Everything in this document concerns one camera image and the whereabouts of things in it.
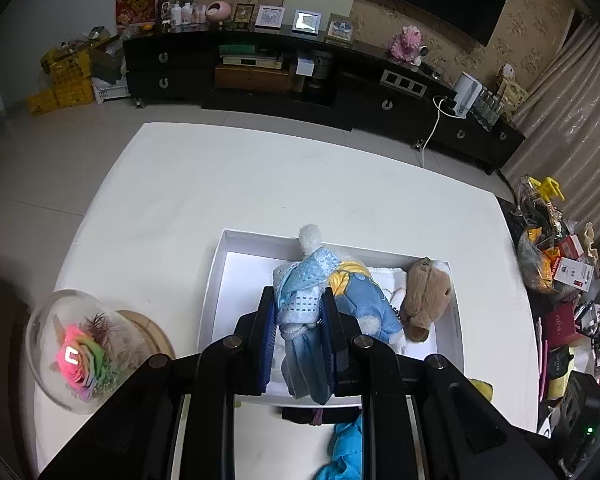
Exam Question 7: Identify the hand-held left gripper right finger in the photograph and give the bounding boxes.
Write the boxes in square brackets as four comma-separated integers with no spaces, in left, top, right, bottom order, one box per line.
[321,287,561,480]

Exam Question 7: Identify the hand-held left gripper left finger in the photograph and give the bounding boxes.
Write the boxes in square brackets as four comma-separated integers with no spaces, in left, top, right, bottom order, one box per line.
[39,286,281,480]

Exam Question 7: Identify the white bunny plush blue overalls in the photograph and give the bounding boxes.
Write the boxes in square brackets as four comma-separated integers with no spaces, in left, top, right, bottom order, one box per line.
[299,224,407,348]

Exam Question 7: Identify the white cardboard box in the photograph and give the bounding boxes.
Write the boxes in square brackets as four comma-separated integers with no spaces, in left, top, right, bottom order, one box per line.
[196,227,466,408]

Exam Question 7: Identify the light blue baby garment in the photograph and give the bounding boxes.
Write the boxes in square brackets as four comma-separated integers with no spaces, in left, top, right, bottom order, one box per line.
[272,247,341,406]

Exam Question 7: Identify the white stitched cloth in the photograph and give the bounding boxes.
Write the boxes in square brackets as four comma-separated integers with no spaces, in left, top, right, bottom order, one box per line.
[369,266,409,321]

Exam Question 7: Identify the turquoise cloth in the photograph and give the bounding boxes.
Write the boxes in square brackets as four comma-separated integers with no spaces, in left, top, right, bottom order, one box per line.
[314,412,366,480]

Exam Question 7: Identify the brown bear plush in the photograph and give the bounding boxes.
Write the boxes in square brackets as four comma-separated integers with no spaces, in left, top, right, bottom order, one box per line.
[399,256,453,343]

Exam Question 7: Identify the black pouch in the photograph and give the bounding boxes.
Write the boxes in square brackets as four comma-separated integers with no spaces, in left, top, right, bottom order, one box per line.
[545,345,576,378]

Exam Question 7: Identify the maroon gift box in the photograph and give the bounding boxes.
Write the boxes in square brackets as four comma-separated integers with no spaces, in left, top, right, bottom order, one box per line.
[542,302,581,348]

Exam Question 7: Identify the white carton red label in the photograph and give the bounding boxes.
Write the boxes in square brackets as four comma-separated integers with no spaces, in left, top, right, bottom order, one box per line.
[555,257,595,291]

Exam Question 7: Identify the glass bowl with snacks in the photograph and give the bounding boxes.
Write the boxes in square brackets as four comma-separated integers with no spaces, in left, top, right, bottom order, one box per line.
[517,227,566,293]

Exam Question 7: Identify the cream figurine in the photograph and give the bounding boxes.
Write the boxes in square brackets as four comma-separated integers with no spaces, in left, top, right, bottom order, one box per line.
[582,222,600,261]

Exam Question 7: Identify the glass dome with rainbow rose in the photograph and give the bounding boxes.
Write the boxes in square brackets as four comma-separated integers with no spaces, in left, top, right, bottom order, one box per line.
[25,289,176,415]

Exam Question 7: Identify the yellow toy chair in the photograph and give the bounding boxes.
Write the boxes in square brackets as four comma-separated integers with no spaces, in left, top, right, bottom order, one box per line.
[527,175,566,203]

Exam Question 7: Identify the brown wooden box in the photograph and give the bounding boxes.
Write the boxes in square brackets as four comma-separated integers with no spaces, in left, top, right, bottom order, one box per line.
[215,65,293,93]

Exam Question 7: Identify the white triple socket panel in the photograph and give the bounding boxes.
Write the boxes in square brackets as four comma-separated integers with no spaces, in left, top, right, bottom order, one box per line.
[380,69,427,97]

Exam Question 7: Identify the white media player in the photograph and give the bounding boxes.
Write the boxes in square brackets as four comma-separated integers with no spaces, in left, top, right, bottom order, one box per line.
[222,55,285,70]

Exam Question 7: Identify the black television cabinet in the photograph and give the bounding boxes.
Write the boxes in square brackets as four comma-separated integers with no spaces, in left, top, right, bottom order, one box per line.
[122,27,526,176]

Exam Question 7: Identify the clear glass bottles set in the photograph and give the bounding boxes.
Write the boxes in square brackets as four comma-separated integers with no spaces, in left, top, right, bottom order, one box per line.
[472,87,503,128]

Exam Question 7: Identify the beige curtain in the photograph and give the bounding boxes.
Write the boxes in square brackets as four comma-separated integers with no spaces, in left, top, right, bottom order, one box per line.
[502,20,600,241]

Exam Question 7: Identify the white water dispenser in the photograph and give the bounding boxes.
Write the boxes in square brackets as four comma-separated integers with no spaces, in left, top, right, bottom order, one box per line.
[452,72,483,118]

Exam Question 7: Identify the white plastic crate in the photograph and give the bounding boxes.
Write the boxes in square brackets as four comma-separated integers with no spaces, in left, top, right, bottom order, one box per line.
[92,77,131,103]

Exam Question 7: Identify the pink plush toy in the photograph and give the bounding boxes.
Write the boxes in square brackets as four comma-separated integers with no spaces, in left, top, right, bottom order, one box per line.
[389,25,423,63]

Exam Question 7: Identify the yellow plastic crate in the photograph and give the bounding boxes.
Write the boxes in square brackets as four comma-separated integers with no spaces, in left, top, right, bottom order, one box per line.
[54,79,96,108]
[26,89,61,116]
[41,47,93,83]

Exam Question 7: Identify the cream woven basket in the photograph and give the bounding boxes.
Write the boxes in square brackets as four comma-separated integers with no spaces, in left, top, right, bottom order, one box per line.
[495,63,528,106]

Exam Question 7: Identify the cardboard box with clutter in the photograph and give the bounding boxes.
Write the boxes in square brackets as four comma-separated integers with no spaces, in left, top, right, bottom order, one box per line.
[87,27,128,83]

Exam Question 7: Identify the pink round ornament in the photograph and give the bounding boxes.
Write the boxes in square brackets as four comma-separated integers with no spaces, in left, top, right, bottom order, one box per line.
[205,0,232,23]

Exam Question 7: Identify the red gold poster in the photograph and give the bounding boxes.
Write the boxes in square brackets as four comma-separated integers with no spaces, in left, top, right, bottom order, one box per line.
[116,0,162,28]

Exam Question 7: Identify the white power cable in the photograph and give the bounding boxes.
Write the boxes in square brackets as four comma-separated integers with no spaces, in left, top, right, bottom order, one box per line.
[412,96,456,153]

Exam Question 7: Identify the green picture frame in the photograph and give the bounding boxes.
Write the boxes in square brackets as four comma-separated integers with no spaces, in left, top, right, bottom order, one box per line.
[325,14,355,43]

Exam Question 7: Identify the blue picture frame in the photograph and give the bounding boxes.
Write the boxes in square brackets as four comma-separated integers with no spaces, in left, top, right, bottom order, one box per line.
[292,9,322,36]

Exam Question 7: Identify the white picture frame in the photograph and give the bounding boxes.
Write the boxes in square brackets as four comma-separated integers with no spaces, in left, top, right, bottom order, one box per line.
[255,5,286,30]

